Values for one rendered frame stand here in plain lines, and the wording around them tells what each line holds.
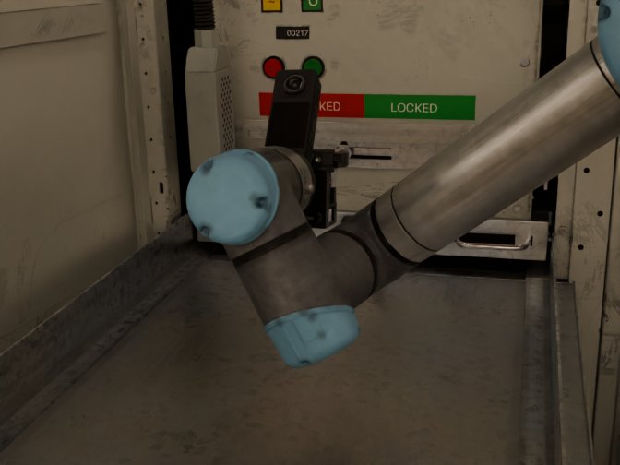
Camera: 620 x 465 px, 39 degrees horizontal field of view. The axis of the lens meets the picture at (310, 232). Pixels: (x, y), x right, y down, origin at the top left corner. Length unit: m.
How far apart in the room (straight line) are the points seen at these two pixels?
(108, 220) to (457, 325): 0.54
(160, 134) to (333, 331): 0.68
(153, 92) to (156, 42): 0.07
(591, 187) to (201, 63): 0.56
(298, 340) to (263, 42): 0.67
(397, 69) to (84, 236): 0.51
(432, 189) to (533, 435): 0.27
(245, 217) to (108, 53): 0.66
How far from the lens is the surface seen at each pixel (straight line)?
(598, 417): 1.38
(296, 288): 0.72
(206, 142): 1.24
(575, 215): 1.25
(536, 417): 0.92
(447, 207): 0.77
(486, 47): 1.25
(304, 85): 0.90
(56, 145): 1.23
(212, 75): 1.22
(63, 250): 1.26
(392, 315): 1.14
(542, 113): 0.72
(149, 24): 1.32
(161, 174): 1.36
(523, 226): 1.29
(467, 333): 1.10
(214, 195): 0.71
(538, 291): 1.24
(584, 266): 1.28
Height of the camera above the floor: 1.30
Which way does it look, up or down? 18 degrees down
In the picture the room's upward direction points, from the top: 1 degrees counter-clockwise
